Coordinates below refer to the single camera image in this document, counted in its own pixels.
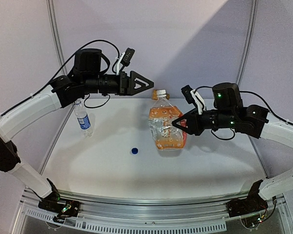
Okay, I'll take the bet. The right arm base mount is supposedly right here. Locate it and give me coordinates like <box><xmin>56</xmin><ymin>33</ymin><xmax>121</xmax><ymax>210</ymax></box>
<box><xmin>225</xmin><ymin>191</ymin><xmax>277</xmax><ymax>224</ymax></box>

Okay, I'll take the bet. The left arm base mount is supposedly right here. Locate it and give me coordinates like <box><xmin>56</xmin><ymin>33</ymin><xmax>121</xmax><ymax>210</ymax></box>
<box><xmin>38</xmin><ymin>194</ymin><xmax>81</xmax><ymax>224</ymax></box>

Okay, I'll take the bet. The blue bottle cap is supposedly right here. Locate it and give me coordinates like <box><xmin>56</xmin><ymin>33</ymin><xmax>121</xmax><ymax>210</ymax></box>
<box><xmin>131</xmin><ymin>148</ymin><xmax>139</xmax><ymax>155</ymax></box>

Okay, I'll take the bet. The right aluminium corner post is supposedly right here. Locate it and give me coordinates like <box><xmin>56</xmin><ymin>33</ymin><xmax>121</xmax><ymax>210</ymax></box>
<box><xmin>236</xmin><ymin>0</ymin><xmax>258</xmax><ymax>85</ymax></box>

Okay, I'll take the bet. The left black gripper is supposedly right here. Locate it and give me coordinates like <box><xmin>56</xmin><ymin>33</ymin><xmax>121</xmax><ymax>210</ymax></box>
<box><xmin>83</xmin><ymin>69</ymin><xmax>154</xmax><ymax>96</ymax></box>

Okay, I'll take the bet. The aluminium corner post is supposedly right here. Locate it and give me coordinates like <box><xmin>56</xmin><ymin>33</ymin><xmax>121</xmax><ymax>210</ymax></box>
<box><xmin>46</xmin><ymin>0</ymin><xmax>65</xmax><ymax>66</ymax></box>
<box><xmin>236</xmin><ymin>0</ymin><xmax>258</xmax><ymax>85</ymax></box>

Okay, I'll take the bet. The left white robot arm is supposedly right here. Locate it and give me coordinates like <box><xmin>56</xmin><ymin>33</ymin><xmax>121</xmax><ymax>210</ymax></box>
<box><xmin>0</xmin><ymin>45</ymin><xmax>154</xmax><ymax>212</ymax></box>

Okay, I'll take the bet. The white bottle cap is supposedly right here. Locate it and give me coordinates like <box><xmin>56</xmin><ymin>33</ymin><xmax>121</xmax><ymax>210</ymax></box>
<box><xmin>156</xmin><ymin>89</ymin><xmax>166</xmax><ymax>97</ymax></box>

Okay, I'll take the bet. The left aluminium corner post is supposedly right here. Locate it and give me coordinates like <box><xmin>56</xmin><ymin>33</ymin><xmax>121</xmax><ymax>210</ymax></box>
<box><xmin>46</xmin><ymin>0</ymin><xmax>65</xmax><ymax>66</ymax></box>

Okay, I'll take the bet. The clear bottle blue label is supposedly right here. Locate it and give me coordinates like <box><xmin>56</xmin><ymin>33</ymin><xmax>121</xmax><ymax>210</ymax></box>
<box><xmin>74</xmin><ymin>99</ymin><xmax>93</xmax><ymax>137</ymax></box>

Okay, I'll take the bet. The small brown bottle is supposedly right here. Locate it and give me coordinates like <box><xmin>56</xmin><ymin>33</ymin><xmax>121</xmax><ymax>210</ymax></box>
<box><xmin>151</xmin><ymin>89</ymin><xmax>170</xmax><ymax>100</ymax></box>

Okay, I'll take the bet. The aluminium front rail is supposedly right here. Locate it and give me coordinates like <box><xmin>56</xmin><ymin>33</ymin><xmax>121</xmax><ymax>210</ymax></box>
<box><xmin>12</xmin><ymin>189</ymin><xmax>293</xmax><ymax>234</ymax></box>

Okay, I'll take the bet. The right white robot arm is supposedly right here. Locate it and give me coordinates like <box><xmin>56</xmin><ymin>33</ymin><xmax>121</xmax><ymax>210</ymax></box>
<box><xmin>172</xmin><ymin>82</ymin><xmax>293</xmax><ymax>213</ymax></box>

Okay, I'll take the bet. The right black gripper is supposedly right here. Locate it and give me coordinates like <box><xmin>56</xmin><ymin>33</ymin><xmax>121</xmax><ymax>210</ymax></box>
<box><xmin>171</xmin><ymin>108</ymin><xmax>235</xmax><ymax>136</ymax></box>

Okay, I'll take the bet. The crushed orange label bottle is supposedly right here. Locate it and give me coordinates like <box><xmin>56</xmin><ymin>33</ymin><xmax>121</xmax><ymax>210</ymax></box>
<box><xmin>148</xmin><ymin>96</ymin><xmax>186</xmax><ymax>151</ymax></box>

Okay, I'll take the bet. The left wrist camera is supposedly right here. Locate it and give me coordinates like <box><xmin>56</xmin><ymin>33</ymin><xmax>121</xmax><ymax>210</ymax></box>
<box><xmin>112</xmin><ymin>48</ymin><xmax>135</xmax><ymax>75</ymax></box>

